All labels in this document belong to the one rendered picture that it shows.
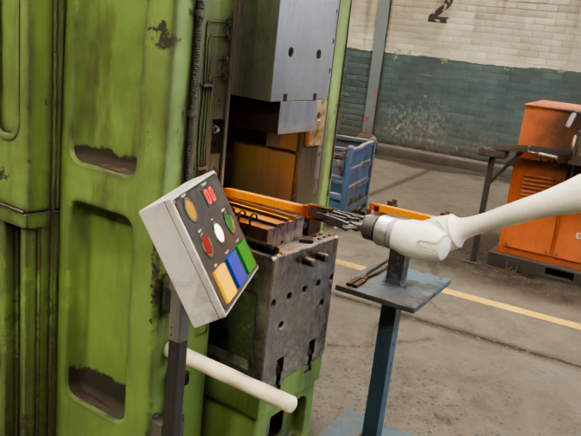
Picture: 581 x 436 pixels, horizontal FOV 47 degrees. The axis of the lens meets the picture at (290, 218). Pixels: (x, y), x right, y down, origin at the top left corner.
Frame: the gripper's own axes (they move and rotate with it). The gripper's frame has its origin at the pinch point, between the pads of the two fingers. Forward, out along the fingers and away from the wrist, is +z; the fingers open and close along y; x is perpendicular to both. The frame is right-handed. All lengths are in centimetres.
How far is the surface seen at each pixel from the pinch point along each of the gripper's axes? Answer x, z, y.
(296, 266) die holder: -17.6, 3.8, -3.7
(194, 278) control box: 0, -13, -71
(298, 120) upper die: 26.8, 10.1, -2.0
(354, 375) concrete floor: -104, 26, 98
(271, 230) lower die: -6.3, 9.9, -10.7
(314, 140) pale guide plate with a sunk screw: 16.6, 22.0, 27.9
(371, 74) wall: 5, 357, 711
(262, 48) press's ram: 47, 15, -17
